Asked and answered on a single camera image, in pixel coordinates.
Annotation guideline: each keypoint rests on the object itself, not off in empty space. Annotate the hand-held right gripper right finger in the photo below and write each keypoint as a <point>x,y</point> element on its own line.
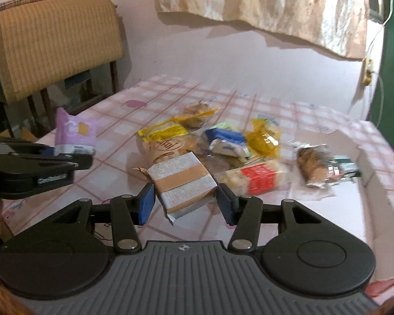
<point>225,208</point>

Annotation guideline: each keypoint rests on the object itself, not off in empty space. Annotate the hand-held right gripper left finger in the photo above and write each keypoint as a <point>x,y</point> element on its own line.
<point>147,204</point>

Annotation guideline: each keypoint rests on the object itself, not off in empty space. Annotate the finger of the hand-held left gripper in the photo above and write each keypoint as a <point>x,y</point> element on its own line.
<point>80,161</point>
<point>23,146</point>

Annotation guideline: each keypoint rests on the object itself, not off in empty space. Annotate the purple snack packet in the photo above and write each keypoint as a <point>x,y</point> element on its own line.
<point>74,131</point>

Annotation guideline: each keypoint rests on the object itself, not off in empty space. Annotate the white brown-banded snack packet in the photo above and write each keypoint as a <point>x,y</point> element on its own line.
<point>180,180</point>

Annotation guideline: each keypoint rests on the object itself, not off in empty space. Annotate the blue white snack packet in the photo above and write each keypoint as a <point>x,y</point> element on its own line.
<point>226,141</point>

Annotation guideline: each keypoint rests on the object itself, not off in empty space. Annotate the yellow crinkled snack packet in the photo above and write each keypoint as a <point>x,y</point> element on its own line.
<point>262,137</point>

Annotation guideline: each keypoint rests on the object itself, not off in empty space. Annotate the red label cracker packet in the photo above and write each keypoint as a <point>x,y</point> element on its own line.
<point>256,175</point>

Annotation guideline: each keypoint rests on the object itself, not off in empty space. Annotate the pink plaid tablecloth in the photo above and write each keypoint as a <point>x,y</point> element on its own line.
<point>118,128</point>

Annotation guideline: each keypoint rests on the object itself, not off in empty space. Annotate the round biscuit packet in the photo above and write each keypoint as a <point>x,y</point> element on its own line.
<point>169,149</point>

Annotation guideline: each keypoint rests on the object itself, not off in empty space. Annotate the yellow strip snack packet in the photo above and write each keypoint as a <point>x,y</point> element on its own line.
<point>162,130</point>

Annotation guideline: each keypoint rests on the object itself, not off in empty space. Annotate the wooden chair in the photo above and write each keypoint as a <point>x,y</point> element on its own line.
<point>113,78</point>

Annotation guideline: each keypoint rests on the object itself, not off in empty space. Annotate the clear brown bread packet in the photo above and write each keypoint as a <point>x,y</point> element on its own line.
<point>198,115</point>

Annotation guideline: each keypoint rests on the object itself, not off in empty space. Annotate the clear packet with brown cake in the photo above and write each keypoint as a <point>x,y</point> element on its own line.
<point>313,164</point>

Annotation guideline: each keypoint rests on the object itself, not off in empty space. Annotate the woven tan chair cover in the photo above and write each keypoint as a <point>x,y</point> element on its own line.
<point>55,42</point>

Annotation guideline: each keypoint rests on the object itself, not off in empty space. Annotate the dark green snack packet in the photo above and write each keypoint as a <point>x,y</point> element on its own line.
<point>346,167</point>

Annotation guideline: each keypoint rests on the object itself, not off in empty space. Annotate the beige patterned curtain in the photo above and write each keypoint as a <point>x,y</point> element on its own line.
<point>262,6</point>

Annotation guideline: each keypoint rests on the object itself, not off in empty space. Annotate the yellowed wall power outlet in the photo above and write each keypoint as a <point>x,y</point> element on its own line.
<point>368,71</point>

